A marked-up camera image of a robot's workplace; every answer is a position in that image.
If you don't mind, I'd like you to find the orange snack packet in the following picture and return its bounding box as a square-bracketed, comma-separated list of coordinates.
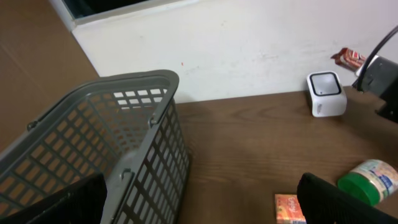
[275, 194, 307, 224]

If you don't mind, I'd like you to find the dark window with white frame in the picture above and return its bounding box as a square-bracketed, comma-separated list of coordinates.
[49, 0, 198, 32]

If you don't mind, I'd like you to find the white barcode scanner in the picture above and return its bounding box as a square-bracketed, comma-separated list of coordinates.
[307, 71, 348, 118]

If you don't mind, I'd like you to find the orange Top chocolate bar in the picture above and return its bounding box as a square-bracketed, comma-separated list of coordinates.
[331, 47, 366, 72]

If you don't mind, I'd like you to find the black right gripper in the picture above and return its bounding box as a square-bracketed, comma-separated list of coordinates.
[361, 55, 397, 123]

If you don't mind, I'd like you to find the green-lidded white jar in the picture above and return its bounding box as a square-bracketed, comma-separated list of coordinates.
[337, 159, 397, 206]

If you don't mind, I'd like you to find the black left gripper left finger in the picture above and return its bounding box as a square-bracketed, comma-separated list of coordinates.
[1, 173, 107, 224]

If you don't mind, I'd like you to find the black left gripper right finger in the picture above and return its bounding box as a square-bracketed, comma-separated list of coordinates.
[297, 172, 397, 224]

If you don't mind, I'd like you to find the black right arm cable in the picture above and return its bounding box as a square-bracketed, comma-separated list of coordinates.
[356, 24, 398, 93]

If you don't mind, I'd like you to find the grey plastic mesh basket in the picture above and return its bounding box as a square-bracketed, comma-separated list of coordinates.
[1, 70, 191, 223]

